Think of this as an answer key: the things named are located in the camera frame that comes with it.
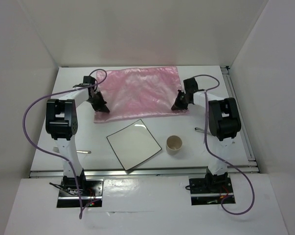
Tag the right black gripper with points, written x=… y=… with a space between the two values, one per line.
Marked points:
x=177 y=105

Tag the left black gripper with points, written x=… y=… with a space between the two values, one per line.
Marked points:
x=101 y=107

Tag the pink satin cloth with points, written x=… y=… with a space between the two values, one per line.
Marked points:
x=139 y=93

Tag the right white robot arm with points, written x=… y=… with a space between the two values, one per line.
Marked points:
x=221 y=122

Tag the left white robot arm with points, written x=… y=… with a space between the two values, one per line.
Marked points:
x=61 y=123

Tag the silver knife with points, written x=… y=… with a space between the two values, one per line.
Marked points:
x=201 y=130

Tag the beige cup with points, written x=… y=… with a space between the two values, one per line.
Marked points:
x=173 y=145

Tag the silver fork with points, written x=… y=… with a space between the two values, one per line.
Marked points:
x=56 y=150

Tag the square white plate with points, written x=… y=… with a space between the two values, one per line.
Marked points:
x=133 y=145

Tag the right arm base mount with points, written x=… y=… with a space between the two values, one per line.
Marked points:
x=208 y=191

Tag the aluminium table rail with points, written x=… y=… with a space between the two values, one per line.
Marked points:
x=192 y=158

